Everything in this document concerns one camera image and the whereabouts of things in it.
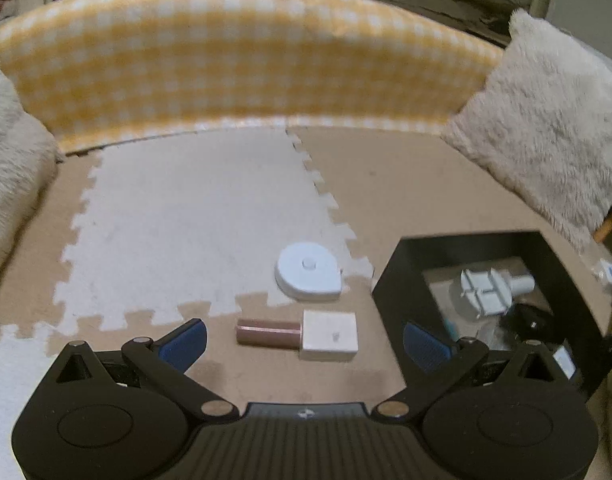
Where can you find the fluffy cream pillow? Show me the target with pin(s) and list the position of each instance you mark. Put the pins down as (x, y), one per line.
(10, 170)
(551, 120)

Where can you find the white ribbed plastic fitting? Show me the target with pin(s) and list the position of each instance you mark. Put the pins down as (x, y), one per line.
(481, 290)

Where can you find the white foam puzzle mat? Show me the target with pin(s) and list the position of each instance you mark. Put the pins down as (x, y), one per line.
(10, 395)
(195, 225)

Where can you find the black storage box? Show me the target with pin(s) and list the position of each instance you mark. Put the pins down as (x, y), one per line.
(411, 280)

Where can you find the beige foam puzzle mat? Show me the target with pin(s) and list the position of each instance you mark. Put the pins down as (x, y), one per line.
(426, 185)

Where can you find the yellow checked cushion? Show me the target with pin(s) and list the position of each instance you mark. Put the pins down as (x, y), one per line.
(235, 60)

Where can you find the white square box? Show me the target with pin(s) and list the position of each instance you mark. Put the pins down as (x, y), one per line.
(330, 336)

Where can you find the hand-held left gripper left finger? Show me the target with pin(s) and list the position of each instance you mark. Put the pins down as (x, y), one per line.
(183, 345)

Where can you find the white round tape measure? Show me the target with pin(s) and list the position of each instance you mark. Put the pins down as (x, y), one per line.
(308, 272)

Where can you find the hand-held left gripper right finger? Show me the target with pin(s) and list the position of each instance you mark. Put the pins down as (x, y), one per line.
(426, 348)

